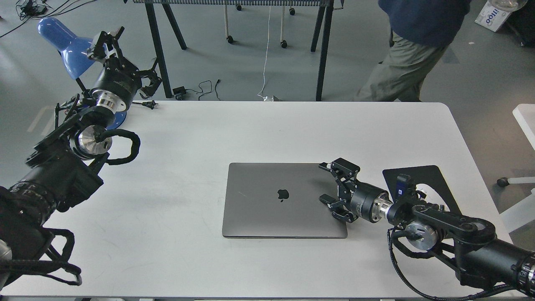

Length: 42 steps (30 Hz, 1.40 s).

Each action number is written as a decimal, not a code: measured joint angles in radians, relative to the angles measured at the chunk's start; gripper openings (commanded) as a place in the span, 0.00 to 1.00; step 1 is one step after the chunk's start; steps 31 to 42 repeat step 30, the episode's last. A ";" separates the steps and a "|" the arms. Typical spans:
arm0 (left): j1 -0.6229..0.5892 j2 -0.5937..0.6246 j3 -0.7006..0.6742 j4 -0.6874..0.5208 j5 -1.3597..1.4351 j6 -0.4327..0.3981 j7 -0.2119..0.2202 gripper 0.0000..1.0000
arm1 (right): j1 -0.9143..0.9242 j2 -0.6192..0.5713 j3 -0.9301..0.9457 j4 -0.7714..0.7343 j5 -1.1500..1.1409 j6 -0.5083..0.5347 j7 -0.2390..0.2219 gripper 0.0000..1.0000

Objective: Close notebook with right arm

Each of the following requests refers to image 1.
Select grey laptop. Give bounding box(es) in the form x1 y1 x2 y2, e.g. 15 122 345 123
222 163 347 239

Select white cardboard box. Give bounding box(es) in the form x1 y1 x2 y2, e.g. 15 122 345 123
474 0 512 32

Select white office chair base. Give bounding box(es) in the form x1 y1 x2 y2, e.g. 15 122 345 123
497 176 535 234

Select black cables on floor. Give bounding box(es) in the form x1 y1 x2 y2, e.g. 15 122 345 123
0 0 97 39

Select white hanging cable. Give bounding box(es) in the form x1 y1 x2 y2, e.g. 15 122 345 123
257 5 276 102

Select black mouse pad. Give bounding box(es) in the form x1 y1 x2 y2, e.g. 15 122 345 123
382 165 462 214

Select blue desk lamp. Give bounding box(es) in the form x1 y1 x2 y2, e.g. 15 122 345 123
38 17 126 130

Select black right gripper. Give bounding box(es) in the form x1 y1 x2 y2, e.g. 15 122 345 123
318 158 393 223

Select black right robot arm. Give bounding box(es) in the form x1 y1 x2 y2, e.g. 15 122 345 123
319 158 534 301

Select black power adapter with cable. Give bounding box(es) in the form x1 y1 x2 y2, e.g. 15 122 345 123
173 79 222 102

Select white side table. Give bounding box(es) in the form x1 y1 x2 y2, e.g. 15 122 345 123
512 104 535 149

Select white rolling cart legs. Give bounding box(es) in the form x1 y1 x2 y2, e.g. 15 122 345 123
222 0 296 49

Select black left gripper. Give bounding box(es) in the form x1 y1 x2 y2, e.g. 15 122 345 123
87 26 162 112

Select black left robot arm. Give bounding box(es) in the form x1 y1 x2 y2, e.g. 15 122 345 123
0 27 162 286

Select person in dark jacket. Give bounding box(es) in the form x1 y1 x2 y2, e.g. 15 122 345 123
353 0 471 102

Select black trestle table frame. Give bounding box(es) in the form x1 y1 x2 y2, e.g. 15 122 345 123
124 0 345 102

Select white computer mouse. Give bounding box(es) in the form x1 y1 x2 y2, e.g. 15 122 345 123
416 190 427 201

